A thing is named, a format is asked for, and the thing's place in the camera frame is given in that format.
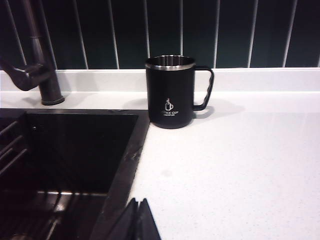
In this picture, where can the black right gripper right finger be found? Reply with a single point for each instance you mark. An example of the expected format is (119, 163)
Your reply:
(147, 225)

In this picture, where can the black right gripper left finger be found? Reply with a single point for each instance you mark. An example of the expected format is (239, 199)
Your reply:
(128, 225)

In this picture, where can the black steel mug with logo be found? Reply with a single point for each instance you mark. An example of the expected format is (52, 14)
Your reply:
(170, 90)

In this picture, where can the black kitchen sink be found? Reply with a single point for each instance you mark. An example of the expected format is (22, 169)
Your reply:
(82, 150)

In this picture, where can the dark metal faucet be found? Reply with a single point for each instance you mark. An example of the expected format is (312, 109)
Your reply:
(48, 82)

